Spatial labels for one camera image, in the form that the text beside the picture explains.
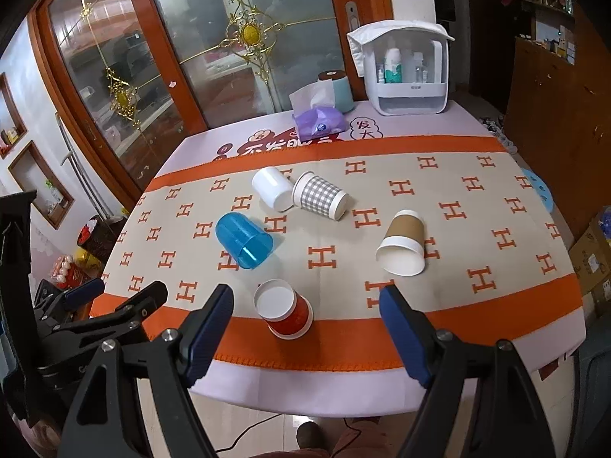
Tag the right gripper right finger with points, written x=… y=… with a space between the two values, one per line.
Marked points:
x=507 y=418

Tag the white plastic cup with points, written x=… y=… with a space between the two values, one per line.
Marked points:
x=274 y=188

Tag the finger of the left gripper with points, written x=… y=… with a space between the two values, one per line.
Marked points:
x=127 y=317
x=83 y=294

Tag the purple tissue pack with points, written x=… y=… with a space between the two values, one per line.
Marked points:
x=314 y=111

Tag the grey checkered paper cup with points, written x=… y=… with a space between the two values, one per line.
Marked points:
x=317 y=195

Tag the dark wooden shelf cabinet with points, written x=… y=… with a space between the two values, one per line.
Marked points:
x=559 y=108

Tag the blue plastic cup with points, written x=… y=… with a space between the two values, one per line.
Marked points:
x=243 y=240

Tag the cardboard box with items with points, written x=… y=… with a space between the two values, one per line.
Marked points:
x=591 y=259

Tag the orange beige H-pattern cloth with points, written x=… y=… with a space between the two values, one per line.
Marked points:
x=343 y=247

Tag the white countertop sterilizer box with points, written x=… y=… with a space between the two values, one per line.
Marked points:
x=404 y=64

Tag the wooden glass sliding door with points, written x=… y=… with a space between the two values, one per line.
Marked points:
x=131 y=79

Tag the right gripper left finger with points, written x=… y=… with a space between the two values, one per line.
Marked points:
x=105 y=418

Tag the pale printed tablecloth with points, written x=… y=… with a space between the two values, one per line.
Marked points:
x=334 y=257

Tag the brown sleeve paper cup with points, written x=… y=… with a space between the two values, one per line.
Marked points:
x=402 y=250

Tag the blue plastic stool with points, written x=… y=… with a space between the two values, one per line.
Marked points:
x=541 y=189

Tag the red paper cup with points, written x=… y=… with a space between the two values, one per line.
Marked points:
x=287 y=314

